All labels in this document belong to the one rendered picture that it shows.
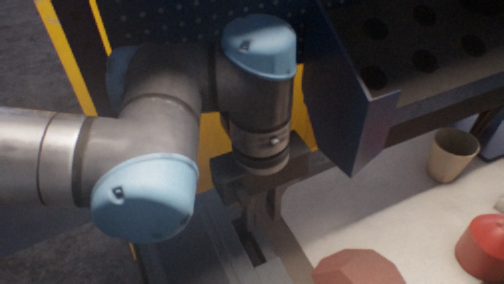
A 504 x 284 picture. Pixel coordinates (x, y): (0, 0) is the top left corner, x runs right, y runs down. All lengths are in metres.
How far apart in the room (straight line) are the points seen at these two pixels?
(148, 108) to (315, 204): 0.52
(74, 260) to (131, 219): 1.69
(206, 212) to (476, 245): 0.45
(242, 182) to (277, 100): 0.14
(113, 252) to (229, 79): 1.61
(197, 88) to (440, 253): 0.56
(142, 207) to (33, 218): 1.94
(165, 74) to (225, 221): 0.37
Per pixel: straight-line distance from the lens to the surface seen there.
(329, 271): 0.69
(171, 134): 0.31
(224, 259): 0.64
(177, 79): 0.37
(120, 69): 0.40
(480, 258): 0.75
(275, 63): 0.37
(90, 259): 1.96
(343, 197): 0.81
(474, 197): 0.90
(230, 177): 0.48
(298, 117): 1.79
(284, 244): 0.73
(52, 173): 0.31
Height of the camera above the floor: 1.58
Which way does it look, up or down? 45 degrees down
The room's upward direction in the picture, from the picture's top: 2 degrees counter-clockwise
